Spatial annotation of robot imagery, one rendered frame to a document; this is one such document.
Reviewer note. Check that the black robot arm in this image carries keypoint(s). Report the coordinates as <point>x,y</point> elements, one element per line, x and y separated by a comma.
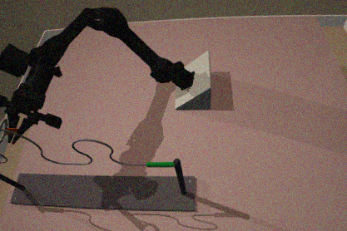
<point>43,59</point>

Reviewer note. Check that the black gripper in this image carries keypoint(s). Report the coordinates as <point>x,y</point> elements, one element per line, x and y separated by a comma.
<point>32,117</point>

